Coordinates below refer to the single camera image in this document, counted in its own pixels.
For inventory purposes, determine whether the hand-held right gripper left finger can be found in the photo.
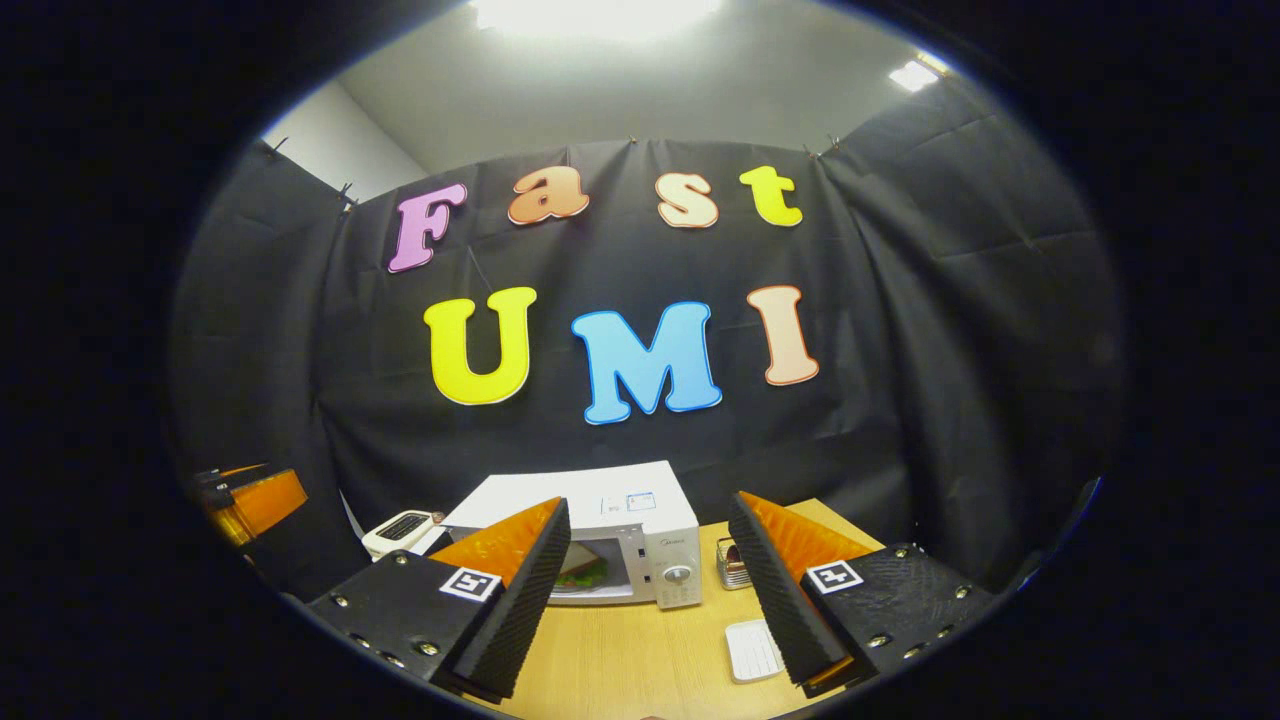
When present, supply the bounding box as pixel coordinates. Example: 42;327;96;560
306;496;573;701

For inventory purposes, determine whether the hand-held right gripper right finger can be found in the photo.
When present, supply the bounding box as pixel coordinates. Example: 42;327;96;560
726;489;1004;700

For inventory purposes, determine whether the sandwich with lettuce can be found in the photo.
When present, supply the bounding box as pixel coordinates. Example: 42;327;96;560
553;557;612;594

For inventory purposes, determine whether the white microwave oven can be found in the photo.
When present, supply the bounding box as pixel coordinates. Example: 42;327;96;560
440;460;704;611

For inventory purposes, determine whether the small white tray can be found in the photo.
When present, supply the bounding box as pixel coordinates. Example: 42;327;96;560
724;619;787;685

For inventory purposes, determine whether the white toaster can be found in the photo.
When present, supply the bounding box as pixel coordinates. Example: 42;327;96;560
360;509;448;562

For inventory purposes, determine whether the black backdrop cloth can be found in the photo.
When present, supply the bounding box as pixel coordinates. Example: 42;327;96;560
168;70;1126;601

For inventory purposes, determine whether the small ceiling light panel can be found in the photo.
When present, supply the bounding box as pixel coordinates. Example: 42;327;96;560
888;55;946;94

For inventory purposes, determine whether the large ceiling light panel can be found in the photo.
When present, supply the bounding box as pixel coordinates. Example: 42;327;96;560
470;0;726;43

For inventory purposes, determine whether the metal wire basket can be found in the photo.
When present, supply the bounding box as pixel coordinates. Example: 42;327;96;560
715;536;758;592

